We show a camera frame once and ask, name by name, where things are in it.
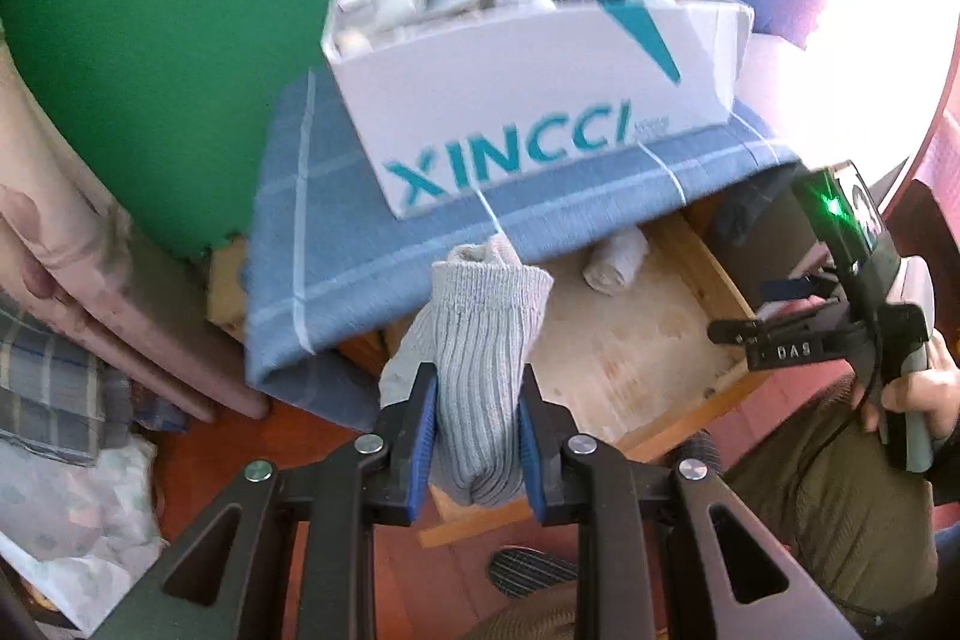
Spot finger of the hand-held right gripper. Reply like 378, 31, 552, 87
761, 276, 835, 305
709, 302, 852, 372

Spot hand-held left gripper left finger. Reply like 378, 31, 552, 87
90, 361, 440, 640

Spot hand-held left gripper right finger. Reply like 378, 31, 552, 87
517, 364, 863, 640

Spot grey ribbed sock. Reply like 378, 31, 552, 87
379, 239, 554, 507

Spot wooden drawer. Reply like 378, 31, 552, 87
337, 209, 773, 547

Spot white cardboard box teal print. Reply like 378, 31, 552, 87
321, 0, 755, 221

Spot person's right hand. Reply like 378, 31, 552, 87
855, 340, 960, 453

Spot dark striped slipper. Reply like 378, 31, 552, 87
487, 546, 580, 600

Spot rolled white sock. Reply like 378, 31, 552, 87
583, 227, 650, 295

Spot blue checked cloth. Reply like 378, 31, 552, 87
244, 66, 803, 431

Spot plaid cloth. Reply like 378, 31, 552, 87
0, 287, 188, 468

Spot pink quilt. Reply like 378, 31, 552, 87
0, 17, 271, 423

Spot green foam mat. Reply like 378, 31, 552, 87
0, 0, 391, 262

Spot person's olive corduroy trousers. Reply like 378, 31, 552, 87
450, 377, 942, 640

